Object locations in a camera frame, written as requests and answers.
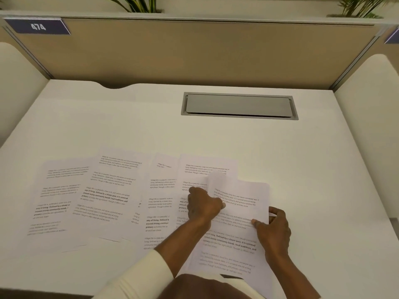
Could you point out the white side divider panel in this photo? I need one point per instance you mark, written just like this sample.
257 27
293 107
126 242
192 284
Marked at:
371 136
17 90

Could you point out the person's right thumb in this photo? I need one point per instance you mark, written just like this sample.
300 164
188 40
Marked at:
258 223

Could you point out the person's left fingers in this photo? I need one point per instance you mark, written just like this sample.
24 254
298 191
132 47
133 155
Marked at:
207 197

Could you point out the person's left forearm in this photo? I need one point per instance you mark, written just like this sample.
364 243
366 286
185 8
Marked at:
156 267

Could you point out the person's left hand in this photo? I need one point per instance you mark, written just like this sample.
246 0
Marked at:
202 207

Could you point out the green potted plant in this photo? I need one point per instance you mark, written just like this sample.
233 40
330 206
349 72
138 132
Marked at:
358 6
137 3

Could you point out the person's right forearm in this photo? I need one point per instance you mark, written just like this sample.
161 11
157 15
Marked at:
293 277

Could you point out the person's right hand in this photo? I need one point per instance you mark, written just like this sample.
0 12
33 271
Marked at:
274 235

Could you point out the white planter ledge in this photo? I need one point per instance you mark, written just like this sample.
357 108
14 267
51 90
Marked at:
237 13

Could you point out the white printed paper sheet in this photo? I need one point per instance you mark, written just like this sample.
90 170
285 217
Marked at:
107 189
246 196
205 168
160 199
56 199

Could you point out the blue desk number sign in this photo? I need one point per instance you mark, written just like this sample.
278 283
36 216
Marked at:
37 26
392 35

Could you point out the beige desk partition panel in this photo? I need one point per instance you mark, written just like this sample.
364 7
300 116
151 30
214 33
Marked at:
199 56

